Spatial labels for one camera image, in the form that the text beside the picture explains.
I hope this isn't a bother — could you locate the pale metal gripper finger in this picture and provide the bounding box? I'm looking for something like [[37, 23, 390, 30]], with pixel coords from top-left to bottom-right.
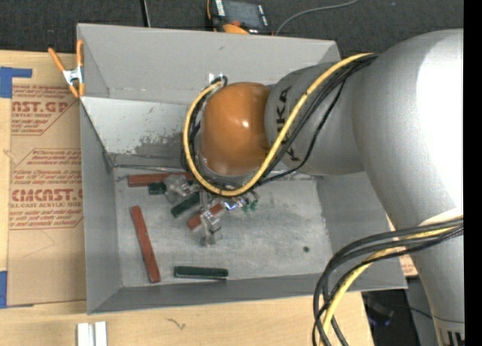
[[198, 211, 224, 248], [164, 173, 197, 204]]

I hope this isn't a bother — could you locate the short red-brown flat block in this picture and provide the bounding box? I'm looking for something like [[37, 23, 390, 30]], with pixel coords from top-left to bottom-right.
[[186, 204, 225, 231]]

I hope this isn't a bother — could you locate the long dark green flat block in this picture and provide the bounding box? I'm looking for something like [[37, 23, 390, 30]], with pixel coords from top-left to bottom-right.
[[173, 265, 230, 281]]

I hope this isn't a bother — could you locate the grey metal bin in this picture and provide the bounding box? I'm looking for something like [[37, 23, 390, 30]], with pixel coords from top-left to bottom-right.
[[76, 23, 409, 316]]

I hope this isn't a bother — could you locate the long red-brown flat block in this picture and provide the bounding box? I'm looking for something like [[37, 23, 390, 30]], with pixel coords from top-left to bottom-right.
[[130, 205, 162, 284]]

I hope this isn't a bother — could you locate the brown cardboard board, red print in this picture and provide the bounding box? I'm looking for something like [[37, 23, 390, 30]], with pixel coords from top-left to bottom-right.
[[0, 49, 88, 308]]

